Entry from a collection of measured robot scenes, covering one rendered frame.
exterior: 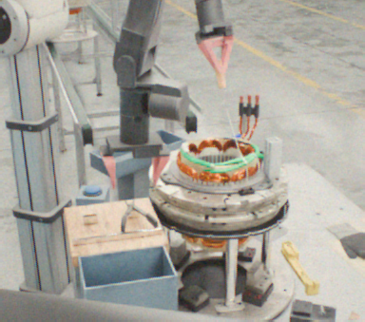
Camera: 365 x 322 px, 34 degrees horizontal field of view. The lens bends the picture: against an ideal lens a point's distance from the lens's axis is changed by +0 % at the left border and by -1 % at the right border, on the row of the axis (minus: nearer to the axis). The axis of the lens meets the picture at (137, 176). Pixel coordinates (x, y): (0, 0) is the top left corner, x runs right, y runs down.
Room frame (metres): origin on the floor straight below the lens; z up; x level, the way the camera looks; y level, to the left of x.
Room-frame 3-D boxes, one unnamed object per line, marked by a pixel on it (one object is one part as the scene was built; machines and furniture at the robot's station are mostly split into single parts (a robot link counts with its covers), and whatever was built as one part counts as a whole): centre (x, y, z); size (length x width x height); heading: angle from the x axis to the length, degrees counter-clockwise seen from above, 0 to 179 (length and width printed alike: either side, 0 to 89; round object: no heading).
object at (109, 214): (1.07, 0.05, 1.05); 0.20 x 0.19 x 0.02; 10
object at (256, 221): (1.24, -0.19, 1.05); 0.29 x 0.29 x 0.06
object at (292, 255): (1.28, -0.41, 0.80); 0.22 x 0.04 x 0.03; 5
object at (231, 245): (1.11, -0.20, 0.91); 0.02 x 0.02 x 0.21
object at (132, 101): (1.06, -0.01, 1.34); 0.07 x 0.06 x 0.07; 65
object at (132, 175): (1.49, -0.01, 0.92); 0.25 x 0.11 x 0.28; 126
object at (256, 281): (1.16, -0.28, 0.85); 0.06 x 0.04 x 0.05; 146
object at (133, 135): (1.06, 0.00, 1.27); 0.10 x 0.07 x 0.07; 100
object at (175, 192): (1.24, -0.19, 1.09); 0.32 x 0.32 x 0.01
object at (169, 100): (1.04, -0.04, 1.37); 0.11 x 0.09 x 0.12; 65
